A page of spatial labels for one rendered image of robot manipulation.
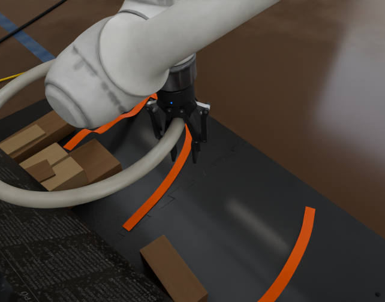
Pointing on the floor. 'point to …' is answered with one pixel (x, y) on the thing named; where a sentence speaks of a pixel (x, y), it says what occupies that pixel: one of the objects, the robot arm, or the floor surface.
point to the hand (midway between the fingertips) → (183, 149)
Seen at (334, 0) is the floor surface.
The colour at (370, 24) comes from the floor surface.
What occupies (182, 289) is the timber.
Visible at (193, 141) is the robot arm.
